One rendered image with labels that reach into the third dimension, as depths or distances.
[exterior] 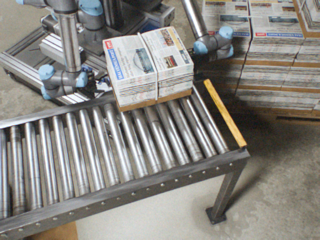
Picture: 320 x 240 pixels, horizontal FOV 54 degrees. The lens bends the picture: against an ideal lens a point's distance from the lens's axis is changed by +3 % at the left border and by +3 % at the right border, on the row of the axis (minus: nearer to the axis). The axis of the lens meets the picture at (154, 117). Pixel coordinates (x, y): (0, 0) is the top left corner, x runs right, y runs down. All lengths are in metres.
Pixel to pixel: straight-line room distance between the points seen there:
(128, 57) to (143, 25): 0.75
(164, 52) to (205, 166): 0.56
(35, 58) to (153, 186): 1.81
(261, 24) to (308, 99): 0.69
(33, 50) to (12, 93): 0.41
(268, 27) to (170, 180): 1.14
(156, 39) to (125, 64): 0.22
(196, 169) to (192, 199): 0.82
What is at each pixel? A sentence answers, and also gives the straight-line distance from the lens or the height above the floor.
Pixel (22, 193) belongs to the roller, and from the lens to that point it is 1.46.
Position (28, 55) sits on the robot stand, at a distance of 2.91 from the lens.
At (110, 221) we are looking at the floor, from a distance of 2.16.
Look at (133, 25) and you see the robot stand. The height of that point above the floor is 0.73.
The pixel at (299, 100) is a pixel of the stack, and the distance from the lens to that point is 2.47.
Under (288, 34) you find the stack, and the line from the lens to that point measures 2.06.
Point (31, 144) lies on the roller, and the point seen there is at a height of 0.80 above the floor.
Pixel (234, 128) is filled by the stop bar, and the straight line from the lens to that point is 1.51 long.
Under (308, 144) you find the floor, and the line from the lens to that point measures 2.64.
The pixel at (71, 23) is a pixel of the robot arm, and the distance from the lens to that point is 1.46.
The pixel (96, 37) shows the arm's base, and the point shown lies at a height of 0.86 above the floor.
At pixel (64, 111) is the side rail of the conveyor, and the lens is 1.62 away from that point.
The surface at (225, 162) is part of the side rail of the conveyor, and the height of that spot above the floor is 0.80.
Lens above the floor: 2.03
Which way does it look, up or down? 54 degrees down
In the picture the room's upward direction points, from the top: 1 degrees counter-clockwise
